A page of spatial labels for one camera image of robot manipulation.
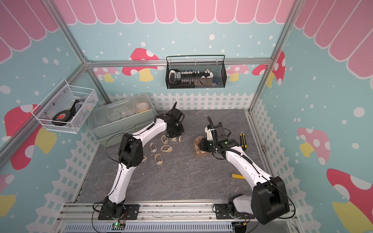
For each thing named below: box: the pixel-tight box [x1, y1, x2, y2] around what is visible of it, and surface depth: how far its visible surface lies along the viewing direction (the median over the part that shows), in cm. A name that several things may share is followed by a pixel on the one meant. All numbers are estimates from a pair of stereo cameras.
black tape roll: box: [51, 109, 73, 127], surface depth 70 cm
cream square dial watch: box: [171, 135, 182, 143], surface depth 101 cm
